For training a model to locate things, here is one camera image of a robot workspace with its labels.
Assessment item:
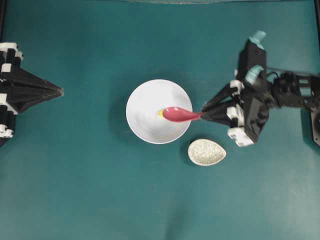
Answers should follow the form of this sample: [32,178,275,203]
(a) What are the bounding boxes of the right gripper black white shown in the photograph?
[200,79,274,147]

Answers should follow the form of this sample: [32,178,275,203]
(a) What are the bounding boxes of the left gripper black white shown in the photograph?
[0,42,63,147]

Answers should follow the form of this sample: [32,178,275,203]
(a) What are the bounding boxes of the pink ceramic spoon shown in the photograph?
[161,106,203,123]

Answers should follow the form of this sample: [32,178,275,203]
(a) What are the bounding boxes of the yellow hexagonal prism block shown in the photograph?
[157,109,164,118]

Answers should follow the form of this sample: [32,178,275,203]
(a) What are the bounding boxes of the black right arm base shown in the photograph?
[301,108,320,149]

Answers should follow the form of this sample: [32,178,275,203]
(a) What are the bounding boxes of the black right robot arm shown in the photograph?
[201,72,320,147]

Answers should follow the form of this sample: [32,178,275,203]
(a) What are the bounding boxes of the speckled spoon rest dish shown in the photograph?
[187,138,227,167]

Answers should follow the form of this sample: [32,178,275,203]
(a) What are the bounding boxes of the white round bowl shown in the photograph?
[125,79,193,144]

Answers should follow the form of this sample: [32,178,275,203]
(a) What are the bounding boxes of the green table mat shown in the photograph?
[0,0,320,240]

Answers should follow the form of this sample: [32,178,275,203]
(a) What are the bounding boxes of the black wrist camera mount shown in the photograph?
[235,30,268,93]

